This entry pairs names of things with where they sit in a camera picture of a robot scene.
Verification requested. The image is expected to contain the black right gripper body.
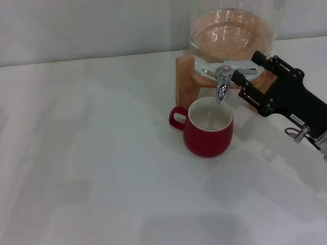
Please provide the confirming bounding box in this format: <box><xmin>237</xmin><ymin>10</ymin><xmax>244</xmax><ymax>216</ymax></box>
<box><xmin>265</xmin><ymin>75</ymin><xmax>327</xmax><ymax>150</ymax></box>

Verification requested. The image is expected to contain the chrome faucet with lever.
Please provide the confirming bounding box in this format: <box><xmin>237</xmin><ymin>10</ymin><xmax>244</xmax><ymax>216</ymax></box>
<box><xmin>214</xmin><ymin>65</ymin><xmax>258</xmax><ymax>105</ymax></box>

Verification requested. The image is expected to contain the red ceramic cup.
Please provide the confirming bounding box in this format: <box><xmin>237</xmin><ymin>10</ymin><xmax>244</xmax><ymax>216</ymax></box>
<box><xmin>168</xmin><ymin>96</ymin><xmax>235</xmax><ymax>158</ymax></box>

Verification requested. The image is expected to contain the glass water dispenser jar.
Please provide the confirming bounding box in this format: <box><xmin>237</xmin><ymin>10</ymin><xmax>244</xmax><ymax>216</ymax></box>
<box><xmin>188</xmin><ymin>0</ymin><xmax>284</xmax><ymax>84</ymax></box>

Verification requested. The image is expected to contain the wooden dispenser stand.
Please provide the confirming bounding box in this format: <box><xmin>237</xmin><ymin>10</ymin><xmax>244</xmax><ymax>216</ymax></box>
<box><xmin>175</xmin><ymin>50</ymin><xmax>279</xmax><ymax>113</ymax></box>

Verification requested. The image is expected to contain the metal pin with ring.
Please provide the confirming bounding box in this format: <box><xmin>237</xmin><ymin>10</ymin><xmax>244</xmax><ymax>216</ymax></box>
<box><xmin>285</xmin><ymin>125</ymin><xmax>310</xmax><ymax>143</ymax></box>

